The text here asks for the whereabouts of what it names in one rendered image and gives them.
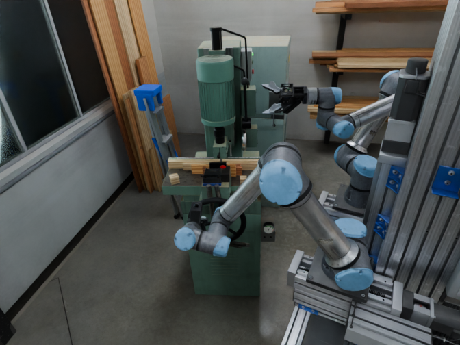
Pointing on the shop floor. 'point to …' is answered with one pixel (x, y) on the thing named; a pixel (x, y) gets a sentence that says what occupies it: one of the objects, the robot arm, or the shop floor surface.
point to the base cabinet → (230, 263)
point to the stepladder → (143, 92)
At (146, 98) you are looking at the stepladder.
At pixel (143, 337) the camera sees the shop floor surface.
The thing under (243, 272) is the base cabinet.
